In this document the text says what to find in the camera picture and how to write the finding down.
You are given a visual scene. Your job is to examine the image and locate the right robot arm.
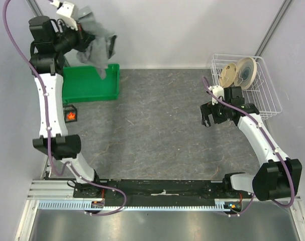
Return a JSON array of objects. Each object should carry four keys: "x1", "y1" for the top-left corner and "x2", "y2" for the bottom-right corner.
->
[{"x1": 200, "y1": 85, "x2": 302, "y2": 203}]

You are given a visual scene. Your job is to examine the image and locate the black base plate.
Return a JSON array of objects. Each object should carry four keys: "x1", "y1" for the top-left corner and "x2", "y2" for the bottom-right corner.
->
[{"x1": 67, "y1": 179, "x2": 251, "y2": 206}]

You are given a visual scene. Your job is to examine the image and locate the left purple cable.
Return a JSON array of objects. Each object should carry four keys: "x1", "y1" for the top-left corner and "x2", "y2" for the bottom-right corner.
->
[{"x1": 3, "y1": 0, "x2": 128, "y2": 217}]

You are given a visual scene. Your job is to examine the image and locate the beige plate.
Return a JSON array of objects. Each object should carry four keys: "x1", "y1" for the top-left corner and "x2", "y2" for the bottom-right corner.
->
[{"x1": 219, "y1": 63, "x2": 237, "y2": 88}]

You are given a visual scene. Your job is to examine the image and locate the beige bowl blue centre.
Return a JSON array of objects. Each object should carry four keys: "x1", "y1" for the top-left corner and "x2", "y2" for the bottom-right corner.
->
[{"x1": 234, "y1": 57, "x2": 257, "y2": 90}]

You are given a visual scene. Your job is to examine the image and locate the aluminium frame rail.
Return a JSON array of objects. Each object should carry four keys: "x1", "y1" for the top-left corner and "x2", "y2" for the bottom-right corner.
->
[{"x1": 15, "y1": 178, "x2": 305, "y2": 240}]

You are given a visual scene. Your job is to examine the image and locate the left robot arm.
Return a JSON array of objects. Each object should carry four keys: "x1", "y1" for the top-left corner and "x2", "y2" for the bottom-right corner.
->
[{"x1": 29, "y1": 16, "x2": 103, "y2": 198}]

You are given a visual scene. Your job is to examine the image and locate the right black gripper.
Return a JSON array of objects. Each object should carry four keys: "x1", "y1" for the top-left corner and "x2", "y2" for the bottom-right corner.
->
[{"x1": 200, "y1": 96, "x2": 231, "y2": 128}]

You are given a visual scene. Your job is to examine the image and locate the blue-white cable duct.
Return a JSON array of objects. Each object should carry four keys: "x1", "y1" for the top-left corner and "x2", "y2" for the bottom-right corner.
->
[{"x1": 38, "y1": 200, "x2": 237, "y2": 211}]

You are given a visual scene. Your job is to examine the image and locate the purple cable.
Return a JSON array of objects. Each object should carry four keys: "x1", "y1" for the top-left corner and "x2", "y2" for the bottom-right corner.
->
[
  {"x1": 201, "y1": 76, "x2": 296, "y2": 218},
  {"x1": 3, "y1": 0, "x2": 128, "y2": 217}
]

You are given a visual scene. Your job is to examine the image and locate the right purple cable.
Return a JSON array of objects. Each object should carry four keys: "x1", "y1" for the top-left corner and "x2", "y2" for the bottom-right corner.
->
[{"x1": 201, "y1": 76, "x2": 296, "y2": 218}]

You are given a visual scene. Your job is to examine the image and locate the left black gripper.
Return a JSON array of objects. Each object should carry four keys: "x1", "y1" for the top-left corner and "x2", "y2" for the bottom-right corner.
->
[{"x1": 54, "y1": 19, "x2": 96, "y2": 55}]

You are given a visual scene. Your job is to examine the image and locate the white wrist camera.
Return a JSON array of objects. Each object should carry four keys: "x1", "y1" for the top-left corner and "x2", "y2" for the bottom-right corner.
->
[
  {"x1": 50, "y1": 0, "x2": 78, "y2": 30},
  {"x1": 208, "y1": 85, "x2": 224, "y2": 105}
]

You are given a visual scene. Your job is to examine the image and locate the green plastic tray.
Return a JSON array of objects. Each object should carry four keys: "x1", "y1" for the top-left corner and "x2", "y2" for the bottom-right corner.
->
[{"x1": 62, "y1": 64, "x2": 120, "y2": 103}]

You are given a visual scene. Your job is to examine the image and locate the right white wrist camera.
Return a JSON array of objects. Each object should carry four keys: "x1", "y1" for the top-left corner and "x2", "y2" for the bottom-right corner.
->
[{"x1": 208, "y1": 85, "x2": 224, "y2": 105}]

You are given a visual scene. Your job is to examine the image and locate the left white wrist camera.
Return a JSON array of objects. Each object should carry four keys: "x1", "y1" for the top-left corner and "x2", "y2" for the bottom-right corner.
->
[{"x1": 50, "y1": 0, "x2": 78, "y2": 30}]

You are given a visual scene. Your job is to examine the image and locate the grey button shirt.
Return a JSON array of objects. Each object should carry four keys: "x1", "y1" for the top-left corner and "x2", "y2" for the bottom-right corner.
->
[{"x1": 76, "y1": 6, "x2": 117, "y2": 79}]

